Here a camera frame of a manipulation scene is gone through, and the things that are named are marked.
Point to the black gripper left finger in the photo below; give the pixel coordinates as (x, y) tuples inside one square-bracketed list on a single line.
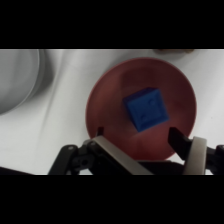
[(116, 155)]

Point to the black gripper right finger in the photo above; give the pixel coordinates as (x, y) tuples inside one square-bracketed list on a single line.
[(196, 156)]

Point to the blue cube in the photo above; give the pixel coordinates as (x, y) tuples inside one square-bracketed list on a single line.
[(146, 108)]

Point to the pink bowl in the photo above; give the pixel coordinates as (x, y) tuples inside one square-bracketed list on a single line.
[(106, 106)]

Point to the gray bowl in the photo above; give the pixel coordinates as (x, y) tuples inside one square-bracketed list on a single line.
[(20, 80)]

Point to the brown dog plush toy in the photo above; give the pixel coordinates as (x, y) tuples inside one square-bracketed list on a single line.
[(173, 51)]

